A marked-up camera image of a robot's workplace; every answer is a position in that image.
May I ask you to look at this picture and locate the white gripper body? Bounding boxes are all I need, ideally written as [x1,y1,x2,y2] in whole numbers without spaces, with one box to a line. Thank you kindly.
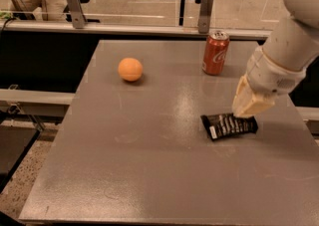
[246,47,306,95]

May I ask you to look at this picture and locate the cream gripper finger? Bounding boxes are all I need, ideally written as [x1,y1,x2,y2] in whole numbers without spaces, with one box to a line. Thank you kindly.
[232,75,249,114]
[234,88,275,118]

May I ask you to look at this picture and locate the black rxbar chocolate wrapper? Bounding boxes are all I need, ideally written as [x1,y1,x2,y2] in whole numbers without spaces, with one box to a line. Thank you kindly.
[200,113,258,141]

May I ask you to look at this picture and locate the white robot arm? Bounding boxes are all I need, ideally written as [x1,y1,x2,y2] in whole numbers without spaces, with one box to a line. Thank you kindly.
[232,0,319,117]

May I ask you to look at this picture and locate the red coke can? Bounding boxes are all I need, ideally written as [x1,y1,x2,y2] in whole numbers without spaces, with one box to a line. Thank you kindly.
[202,30,230,76]

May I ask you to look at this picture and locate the orange fruit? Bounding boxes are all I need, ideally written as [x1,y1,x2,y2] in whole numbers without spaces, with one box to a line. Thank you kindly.
[118,58,143,82]

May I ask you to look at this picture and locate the right metal bracket post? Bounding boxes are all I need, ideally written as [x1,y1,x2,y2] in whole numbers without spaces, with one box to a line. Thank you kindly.
[197,0,213,34]

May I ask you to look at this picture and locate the metal bracket post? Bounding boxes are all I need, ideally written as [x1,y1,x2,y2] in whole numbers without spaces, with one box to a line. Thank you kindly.
[67,0,86,29]
[197,0,213,34]

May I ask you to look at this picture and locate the metal rail behind table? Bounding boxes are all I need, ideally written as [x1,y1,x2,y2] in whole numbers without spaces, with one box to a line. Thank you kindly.
[0,20,273,41]

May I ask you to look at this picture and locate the left metal bracket post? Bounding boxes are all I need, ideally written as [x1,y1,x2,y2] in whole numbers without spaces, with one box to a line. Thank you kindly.
[67,0,86,29]

